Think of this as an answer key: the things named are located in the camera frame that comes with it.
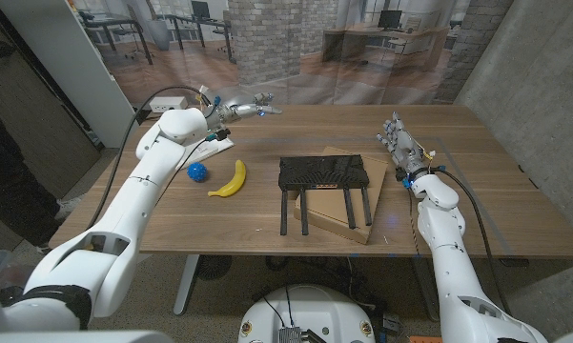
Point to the dark wooden door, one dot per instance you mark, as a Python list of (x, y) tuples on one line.
[(28, 119)]

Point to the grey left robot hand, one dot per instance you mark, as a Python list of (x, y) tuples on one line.
[(245, 110)]

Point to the yellow banana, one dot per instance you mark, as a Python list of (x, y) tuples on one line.
[(234, 183)]

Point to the black round fan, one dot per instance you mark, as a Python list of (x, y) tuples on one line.
[(213, 267)]

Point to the white power strip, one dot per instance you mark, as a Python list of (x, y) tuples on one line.
[(168, 103)]

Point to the white table leg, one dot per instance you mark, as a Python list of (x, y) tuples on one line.
[(186, 286)]

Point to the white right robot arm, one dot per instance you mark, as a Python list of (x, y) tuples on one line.
[(450, 257)]

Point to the small orange object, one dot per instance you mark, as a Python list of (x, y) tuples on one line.
[(424, 339)]

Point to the blue spiky ball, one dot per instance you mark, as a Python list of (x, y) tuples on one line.
[(197, 172)]

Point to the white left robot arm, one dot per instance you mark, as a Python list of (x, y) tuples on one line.
[(133, 200)]

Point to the clear plastic bin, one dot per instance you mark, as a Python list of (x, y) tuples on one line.
[(2, 271)]

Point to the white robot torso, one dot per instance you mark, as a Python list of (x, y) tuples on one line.
[(310, 314)]

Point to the black router with antennas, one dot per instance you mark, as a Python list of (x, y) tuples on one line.
[(321, 172)]

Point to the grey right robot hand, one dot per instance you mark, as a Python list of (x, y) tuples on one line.
[(405, 150)]

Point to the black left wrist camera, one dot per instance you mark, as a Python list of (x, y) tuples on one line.
[(223, 134)]

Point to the flat brown cardboard box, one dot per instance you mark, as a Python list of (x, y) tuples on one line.
[(333, 209)]

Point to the printed office backdrop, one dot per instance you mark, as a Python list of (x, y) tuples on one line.
[(276, 47)]

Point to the white upright panel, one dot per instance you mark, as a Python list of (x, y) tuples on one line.
[(76, 71)]

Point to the white flat packet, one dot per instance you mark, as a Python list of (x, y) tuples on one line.
[(207, 150)]

